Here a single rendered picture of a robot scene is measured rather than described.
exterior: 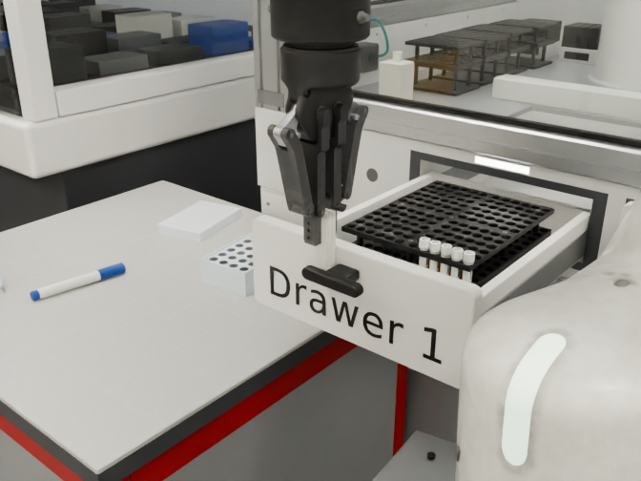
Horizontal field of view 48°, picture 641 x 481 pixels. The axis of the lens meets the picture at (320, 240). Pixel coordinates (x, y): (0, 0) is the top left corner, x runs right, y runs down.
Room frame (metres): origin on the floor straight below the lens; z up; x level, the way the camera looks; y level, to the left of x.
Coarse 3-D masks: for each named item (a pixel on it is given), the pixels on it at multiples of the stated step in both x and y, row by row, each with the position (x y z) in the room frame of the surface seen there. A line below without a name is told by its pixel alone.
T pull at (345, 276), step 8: (304, 272) 0.67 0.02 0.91; (312, 272) 0.66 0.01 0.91; (320, 272) 0.66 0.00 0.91; (328, 272) 0.66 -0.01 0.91; (336, 272) 0.66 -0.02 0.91; (344, 272) 0.66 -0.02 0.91; (352, 272) 0.66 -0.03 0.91; (312, 280) 0.66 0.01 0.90; (320, 280) 0.65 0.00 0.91; (328, 280) 0.65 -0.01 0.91; (336, 280) 0.64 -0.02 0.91; (344, 280) 0.64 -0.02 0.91; (352, 280) 0.66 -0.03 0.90; (336, 288) 0.64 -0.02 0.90; (344, 288) 0.63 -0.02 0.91; (352, 288) 0.63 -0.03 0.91; (360, 288) 0.63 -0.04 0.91; (352, 296) 0.63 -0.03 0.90
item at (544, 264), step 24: (408, 192) 0.97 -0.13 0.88; (504, 192) 0.95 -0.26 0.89; (360, 216) 0.88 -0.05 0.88; (552, 216) 0.90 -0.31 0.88; (576, 216) 0.88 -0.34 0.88; (552, 240) 0.78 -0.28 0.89; (576, 240) 0.83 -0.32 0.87; (528, 264) 0.72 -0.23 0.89; (552, 264) 0.77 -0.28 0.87; (504, 288) 0.68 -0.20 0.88; (528, 288) 0.72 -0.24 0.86
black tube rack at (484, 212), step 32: (416, 192) 0.93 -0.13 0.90; (448, 192) 0.93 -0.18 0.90; (480, 192) 0.93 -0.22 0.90; (384, 224) 0.81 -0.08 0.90; (416, 224) 0.82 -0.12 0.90; (448, 224) 0.81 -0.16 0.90; (480, 224) 0.81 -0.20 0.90; (512, 224) 0.82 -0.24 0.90; (416, 256) 0.78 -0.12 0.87; (480, 256) 0.72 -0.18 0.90; (512, 256) 0.78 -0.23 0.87
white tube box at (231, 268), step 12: (240, 240) 1.00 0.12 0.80; (216, 252) 0.96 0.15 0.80; (228, 252) 0.96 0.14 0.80; (240, 252) 0.96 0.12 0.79; (252, 252) 0.96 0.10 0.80; (204, 264) 0.93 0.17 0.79; (216, 264) 0.91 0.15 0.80; (228, 264) 0.92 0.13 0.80; (240, 264) 0.92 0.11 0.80; (252, 264) 0.92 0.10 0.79; (204, 276) 0.93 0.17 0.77; (216, 276) 0.91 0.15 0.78; (228, 276) 0.90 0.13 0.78; (240, 276) 0.89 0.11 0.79; (252, 276) 0.90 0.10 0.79; (228, 288) 0.90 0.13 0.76; (240, 288) 0.89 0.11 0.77; (252, 288) 0.89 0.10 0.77
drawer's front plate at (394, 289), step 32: (256, 224) 0.76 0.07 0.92; (288, 224) 0.75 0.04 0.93; (256, 256) 0.76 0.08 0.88; (288, 256) 0.73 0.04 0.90; (352, 256) 0.67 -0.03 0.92; (384, 256) 0.66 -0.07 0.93; (256, 288) 0.77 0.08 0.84; (320, 288) 0.70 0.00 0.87; (384, 288) 0.65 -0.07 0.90; (416, 288) 0.62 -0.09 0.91; (448, 288) 0.60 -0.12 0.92; (480, 288) 0.60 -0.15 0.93; (320, 320) 0.70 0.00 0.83; (384, 320) 0.65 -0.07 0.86; (416, 320) 0.62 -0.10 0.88; (448, 320) 0.60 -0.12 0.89; (384, 352) 0.64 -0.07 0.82; (416, 352) 0.62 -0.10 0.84; (448, 352) 0.60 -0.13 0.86; (448, 384) 0.59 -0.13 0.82
